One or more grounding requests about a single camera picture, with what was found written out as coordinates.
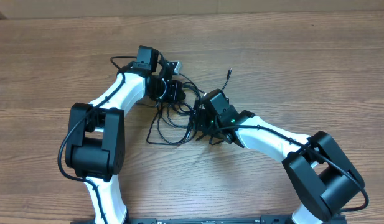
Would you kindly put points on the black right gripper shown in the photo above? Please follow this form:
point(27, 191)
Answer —
point(201, 121)

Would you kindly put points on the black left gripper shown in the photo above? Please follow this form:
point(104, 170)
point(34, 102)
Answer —
point(176, 86)

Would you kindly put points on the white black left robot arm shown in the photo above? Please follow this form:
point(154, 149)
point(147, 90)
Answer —
point(93, 150)

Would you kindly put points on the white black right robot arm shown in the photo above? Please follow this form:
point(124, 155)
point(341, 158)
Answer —
point(323, 177)

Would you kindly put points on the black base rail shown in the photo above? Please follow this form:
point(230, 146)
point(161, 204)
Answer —
point(264, 219)

